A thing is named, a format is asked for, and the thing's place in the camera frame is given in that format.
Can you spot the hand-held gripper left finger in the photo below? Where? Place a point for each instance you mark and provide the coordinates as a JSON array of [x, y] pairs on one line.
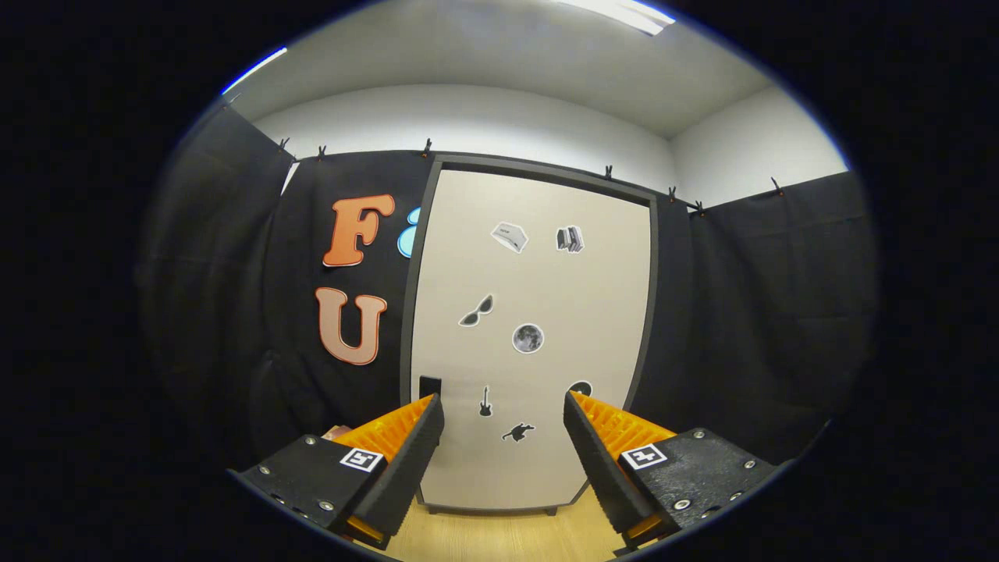
[[414, 460]]

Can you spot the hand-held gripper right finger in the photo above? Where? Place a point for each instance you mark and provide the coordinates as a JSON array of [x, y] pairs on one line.
[[595, 460]]

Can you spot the dark grey shoe cabinet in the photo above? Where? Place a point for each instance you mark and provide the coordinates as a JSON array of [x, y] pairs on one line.
[[546, 172]]

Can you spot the brown book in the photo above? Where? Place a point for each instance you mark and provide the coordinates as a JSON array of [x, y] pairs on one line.
[[337, 432]]

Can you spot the black backdrop cloth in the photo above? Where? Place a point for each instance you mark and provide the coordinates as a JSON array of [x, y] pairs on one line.
[[749, 312]]

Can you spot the row of black cloth clips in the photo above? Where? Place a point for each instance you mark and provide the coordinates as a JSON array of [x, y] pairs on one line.
[[427, 148]]

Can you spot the ceiling light panel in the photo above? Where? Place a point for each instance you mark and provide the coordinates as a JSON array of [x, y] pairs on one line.
[[624, 14], [257, 69]]

